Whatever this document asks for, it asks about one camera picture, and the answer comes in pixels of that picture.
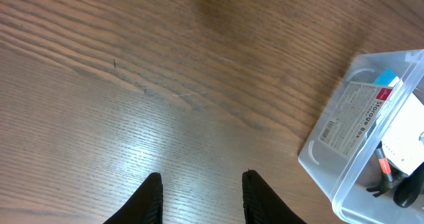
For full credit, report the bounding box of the white blue cardboard box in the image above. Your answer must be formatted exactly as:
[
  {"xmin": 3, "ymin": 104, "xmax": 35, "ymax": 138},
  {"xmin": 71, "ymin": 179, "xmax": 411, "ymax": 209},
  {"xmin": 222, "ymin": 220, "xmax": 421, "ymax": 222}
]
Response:
[{"xmin": 374, "ymin": 68, "xmax": 423, "ymax": 176}]

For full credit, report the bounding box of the clear plastic container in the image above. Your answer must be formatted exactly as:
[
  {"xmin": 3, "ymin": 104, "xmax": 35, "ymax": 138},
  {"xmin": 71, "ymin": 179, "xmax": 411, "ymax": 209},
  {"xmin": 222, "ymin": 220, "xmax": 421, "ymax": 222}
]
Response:
[{"xmin": 299, "ymin": 50, "xmax": 423, "ymax": 223}]

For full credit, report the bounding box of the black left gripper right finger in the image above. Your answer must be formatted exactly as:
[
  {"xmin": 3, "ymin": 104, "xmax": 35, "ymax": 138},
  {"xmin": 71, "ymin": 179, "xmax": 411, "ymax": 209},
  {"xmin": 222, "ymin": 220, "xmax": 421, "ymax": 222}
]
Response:
[{"xmin": 242, "ymin": 170, "xmax": 305, "ymax": 224}]

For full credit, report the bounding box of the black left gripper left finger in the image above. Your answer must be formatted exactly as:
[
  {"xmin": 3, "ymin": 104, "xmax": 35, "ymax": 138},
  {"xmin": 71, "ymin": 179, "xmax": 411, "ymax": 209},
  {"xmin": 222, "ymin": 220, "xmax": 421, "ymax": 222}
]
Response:
[{"xmin": 104, "ymin": 172, "xmax": 164, "ymax": 224}]

